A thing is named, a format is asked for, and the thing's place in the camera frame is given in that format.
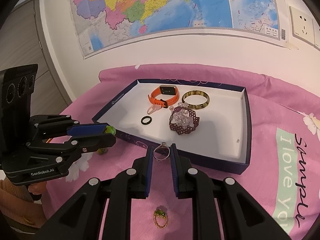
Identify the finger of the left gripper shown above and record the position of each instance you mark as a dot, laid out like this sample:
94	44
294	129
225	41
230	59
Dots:
92	143
86	129

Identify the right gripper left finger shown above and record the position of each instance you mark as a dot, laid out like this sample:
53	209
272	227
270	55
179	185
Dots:
101	209

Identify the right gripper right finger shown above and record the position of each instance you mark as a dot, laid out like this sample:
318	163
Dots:
221	209

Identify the pink plastic clip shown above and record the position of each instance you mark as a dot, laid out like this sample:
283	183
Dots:
153	109

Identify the orange smart watch band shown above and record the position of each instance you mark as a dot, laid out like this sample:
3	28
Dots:
164	96

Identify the tortoiseshell bangle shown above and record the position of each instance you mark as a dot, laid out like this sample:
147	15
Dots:
196	99

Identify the left forearm orange sleeve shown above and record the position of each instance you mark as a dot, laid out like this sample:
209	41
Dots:
17	204

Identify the person's left hand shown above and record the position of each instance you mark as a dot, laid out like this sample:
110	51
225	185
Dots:
37	188

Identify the pink floral bed sheet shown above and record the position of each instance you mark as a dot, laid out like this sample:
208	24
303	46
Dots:
283	175

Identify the dark blue shallow box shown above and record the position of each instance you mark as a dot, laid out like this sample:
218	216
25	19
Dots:
218	136

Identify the grey wooden door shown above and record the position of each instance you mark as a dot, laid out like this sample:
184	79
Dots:
23	42

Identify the colourful wall map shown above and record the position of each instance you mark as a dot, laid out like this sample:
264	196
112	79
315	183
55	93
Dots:
106	24

